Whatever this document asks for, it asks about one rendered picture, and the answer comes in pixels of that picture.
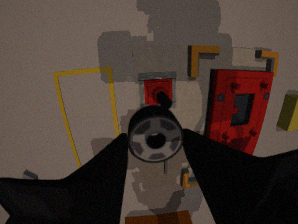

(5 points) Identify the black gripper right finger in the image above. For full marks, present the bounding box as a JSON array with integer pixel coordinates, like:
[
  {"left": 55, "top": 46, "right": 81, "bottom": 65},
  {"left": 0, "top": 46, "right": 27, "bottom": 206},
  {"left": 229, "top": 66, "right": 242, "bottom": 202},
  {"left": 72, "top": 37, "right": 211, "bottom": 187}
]
[{"left": 182, "top": 128, "right": 298, "bottom": 224}]

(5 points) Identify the yellow rectangular outline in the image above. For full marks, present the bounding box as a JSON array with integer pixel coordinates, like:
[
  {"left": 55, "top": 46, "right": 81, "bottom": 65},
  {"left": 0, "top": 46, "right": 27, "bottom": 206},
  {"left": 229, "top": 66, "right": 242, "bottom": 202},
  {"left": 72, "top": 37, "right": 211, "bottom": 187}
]
[{"left": 53, "top": 67, "right": 120, "bottom": 168}]

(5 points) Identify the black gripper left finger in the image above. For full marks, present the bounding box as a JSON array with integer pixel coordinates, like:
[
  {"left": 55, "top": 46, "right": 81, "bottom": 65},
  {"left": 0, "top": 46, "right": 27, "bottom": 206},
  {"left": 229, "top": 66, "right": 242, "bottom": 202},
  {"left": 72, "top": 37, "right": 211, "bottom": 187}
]
[{"left": 0, "top": 132, "right": 128, "bottom": 224}]

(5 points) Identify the black wheel with grey hub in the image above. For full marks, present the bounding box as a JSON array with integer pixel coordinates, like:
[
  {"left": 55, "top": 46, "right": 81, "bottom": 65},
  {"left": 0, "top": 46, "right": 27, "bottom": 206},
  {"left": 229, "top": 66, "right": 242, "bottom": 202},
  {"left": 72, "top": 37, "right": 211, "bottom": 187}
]
[{"left": 128, "top": 105, "right": 185, "bottom": 163}]

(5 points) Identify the yellow flat block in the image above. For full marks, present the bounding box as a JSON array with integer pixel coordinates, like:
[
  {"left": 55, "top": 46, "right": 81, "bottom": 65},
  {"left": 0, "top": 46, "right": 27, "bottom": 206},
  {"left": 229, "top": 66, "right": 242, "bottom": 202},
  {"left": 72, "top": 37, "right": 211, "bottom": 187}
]
[{"left": 277, "top": 93, "right": 298, "bottom": 132}]

